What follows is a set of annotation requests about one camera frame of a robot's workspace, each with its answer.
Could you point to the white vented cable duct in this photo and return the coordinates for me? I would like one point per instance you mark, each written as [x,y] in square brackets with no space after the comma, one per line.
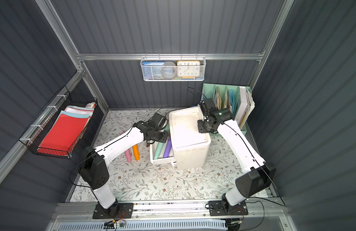
[147,225]

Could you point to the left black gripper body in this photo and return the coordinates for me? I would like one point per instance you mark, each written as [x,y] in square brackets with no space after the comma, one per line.
[161,136]

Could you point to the white plastic drawer cabinet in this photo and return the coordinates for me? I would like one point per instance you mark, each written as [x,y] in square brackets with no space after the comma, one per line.
[190,148]

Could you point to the pink toy microphone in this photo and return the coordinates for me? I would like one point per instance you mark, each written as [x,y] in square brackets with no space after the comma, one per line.
[128,155]

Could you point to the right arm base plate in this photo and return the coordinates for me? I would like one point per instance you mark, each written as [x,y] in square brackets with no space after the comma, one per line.
[219,208]

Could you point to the mint green file organizer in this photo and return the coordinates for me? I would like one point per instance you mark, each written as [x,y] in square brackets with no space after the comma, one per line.
[224,96]

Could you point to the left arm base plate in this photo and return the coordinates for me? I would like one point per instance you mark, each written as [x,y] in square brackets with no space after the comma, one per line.
[117,211]

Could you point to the black wire side basket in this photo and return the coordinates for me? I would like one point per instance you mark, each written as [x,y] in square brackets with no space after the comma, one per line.
[69,102]

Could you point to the blue box in basket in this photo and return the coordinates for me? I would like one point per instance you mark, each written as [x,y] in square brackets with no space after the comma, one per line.
[151,70]

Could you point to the purple toy microphone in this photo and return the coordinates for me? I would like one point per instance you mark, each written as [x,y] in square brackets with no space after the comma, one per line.
[167,148]

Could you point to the orange toy microphone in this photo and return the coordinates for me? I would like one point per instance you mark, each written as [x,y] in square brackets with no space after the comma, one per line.
[136,152]

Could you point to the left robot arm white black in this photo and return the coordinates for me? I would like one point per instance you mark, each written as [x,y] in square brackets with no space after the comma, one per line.
[94,169]

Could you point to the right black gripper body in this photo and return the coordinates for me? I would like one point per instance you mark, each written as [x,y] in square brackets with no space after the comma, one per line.
[203,127]

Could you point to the white wire wall basket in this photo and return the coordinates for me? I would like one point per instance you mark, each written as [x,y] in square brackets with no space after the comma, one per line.
[174,59]

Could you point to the yellow alarm clock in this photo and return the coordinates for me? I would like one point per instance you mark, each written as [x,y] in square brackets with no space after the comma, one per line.
[188,69]

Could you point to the red paper folder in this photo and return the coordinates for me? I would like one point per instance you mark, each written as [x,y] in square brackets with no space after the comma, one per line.
[65,131]

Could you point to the mint green toy microphone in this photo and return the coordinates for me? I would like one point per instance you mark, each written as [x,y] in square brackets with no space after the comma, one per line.
[160,145]

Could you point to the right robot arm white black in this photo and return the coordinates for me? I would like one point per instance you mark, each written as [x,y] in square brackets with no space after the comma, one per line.
[257,173]

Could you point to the grey tape roll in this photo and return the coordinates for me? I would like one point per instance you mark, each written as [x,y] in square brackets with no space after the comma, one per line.
[169,70]

